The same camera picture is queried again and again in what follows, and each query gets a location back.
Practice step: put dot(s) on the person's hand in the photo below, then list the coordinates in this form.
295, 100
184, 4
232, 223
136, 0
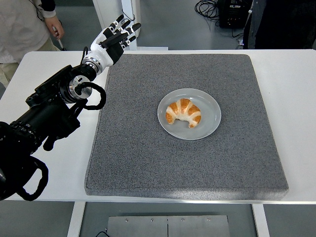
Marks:
55, 26

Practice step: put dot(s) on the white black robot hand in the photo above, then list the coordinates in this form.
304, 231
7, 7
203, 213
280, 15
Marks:
105, 55

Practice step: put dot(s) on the golden croissant bread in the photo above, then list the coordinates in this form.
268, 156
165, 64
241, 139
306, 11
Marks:
182, 108

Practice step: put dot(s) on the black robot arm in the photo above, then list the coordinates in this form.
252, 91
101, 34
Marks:
44, 116

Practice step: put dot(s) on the round grey plate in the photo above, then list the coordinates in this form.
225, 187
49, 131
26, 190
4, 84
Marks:
209, 123

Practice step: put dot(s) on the grey chair on wheels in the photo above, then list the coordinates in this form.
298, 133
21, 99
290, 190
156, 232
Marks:
61, 44

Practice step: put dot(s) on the person in light clothing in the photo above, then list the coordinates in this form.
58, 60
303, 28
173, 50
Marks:
19, 24

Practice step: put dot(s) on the white cabinet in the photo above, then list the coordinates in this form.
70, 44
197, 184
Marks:
103, 10

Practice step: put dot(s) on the grey speckled mat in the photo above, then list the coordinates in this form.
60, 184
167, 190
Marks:
172, 168

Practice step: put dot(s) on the black electronics box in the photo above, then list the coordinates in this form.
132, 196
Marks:
232, 12

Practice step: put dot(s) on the white table leg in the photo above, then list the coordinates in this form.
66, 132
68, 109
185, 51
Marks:
75, 219
261, 222

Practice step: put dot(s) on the person in dark clothing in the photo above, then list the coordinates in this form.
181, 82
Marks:
284, 24

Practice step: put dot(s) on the white post with base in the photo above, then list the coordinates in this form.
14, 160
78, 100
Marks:
127, 5

